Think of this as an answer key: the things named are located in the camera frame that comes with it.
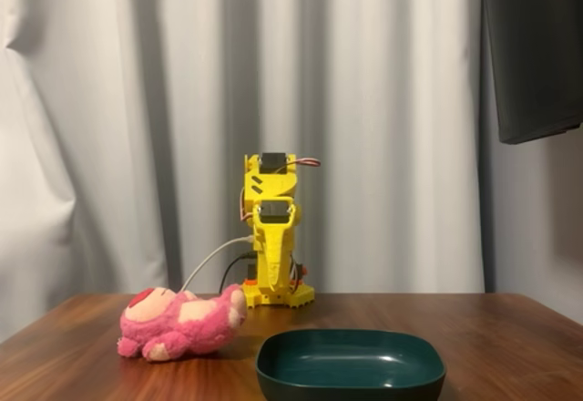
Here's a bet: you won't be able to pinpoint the red white servo cable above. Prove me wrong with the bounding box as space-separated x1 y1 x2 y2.
285 156 322 169

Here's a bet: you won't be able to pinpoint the white pleated curtain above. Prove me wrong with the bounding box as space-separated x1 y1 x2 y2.
0 0 583 345

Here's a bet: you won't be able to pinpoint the pink strawberry bear plush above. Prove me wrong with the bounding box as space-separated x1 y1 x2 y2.
117 283 249 364

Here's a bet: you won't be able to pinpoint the yellow gripper body black servo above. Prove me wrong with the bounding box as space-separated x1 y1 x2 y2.
249 195 302 230

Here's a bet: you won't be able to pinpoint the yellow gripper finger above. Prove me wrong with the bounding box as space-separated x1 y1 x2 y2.
278 227 296 289
255 225 292 293

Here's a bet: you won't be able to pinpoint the dark green bowl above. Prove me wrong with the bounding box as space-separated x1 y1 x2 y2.
254 327 447 401

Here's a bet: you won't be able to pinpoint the white and black cables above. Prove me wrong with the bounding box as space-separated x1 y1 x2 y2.
180 234 255 293

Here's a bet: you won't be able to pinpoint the black monitor corner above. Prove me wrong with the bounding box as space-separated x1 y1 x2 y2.
481 0 583 146

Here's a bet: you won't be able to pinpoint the black power cable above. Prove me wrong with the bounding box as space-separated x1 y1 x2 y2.
218 250 256 293

